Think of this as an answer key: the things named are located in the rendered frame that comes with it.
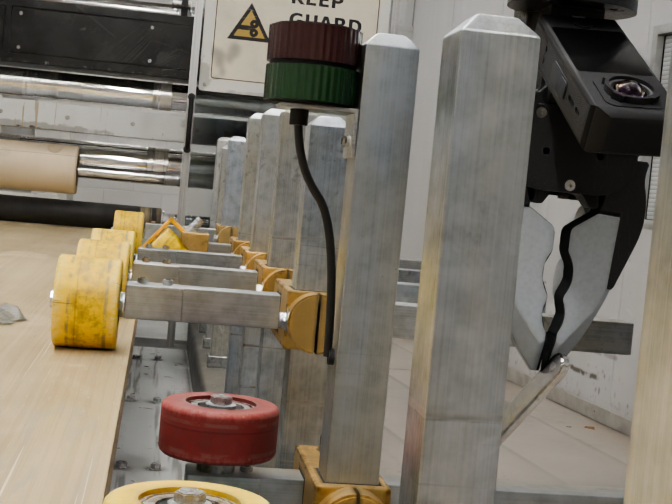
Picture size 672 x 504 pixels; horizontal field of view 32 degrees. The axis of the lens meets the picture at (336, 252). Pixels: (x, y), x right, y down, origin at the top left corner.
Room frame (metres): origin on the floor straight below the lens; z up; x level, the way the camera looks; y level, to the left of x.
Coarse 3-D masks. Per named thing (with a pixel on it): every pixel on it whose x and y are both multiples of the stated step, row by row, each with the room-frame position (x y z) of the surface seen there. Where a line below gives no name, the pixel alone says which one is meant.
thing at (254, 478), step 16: (192, 464) 0.81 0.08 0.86; (192, 480) 0.78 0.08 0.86; (208, 480) 0.78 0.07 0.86; (224, 480) 0.78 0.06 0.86; (240, 480) 0.78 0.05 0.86; (256, 480) 0.79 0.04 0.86; (272, 480) 0.79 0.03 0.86; (288, 480) 0.79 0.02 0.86; (384, 480) 0.81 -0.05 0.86; (400, 480) 0.82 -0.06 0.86; (272, 496) 0.79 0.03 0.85; (288, 496) 0.79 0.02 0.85; (496, 496) 0.81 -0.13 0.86; (512, 496) 0.81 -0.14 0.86; (528, 496) 0.82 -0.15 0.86; (544, 496) 0.82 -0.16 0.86; (560, 496) 0.82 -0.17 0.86; (576, 496) 0.82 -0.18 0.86; (592, 496) 0.82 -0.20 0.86; (608, 496) 0.83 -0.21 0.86
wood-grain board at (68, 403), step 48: (0, 240) 2.29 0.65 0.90; (48, 240) 2.42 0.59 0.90; (0, 288) 1.44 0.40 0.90; (48, 288) 1.49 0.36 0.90; (0, 336) 1.05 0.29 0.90; (48, 336) 1.07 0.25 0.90; (0, 384) 0.82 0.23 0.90; (48, 384) 0.84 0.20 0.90; (96, 384) 0.86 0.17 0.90; (0, 432) 0.68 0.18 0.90; (48, 432) 0.69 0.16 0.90; (96, 432) 0.70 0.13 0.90; (0, 480) 0.58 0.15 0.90; (48, 480) 0.58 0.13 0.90; (96, 480) 0.59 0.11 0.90
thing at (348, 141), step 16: (320, 64) 0.74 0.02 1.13; (336, 64) 0.74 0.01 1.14; (304, 112) 0.76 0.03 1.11; (320, 112) 0.77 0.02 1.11; (336, 112) 0.76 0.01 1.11; (352, 112) 0.75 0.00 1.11; (352, 128) 0.75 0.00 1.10; (352, 144) 0.75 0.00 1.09; (304, 160) 0.76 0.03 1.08; (304, 176) 0.76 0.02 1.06; (320, 192) 0.76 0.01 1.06; (320, 208) 0.76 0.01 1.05
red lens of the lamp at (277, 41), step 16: (272, 32) 0.75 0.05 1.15; (288, 32) 0.74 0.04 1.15; (304, 32) 0.74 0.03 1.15; (320, 32) 0.73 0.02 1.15; (336, 32) 0.74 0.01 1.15; (352, 32) 0.75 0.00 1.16; (272, 48) 0.75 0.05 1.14; (288, 48) 0.74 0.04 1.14; (304, 48) 0.73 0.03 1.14; (320, 48) 0.73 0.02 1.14; (336, 48) 0.74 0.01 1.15; (352, 48) 0.75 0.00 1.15; (352, 64) 0.75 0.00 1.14
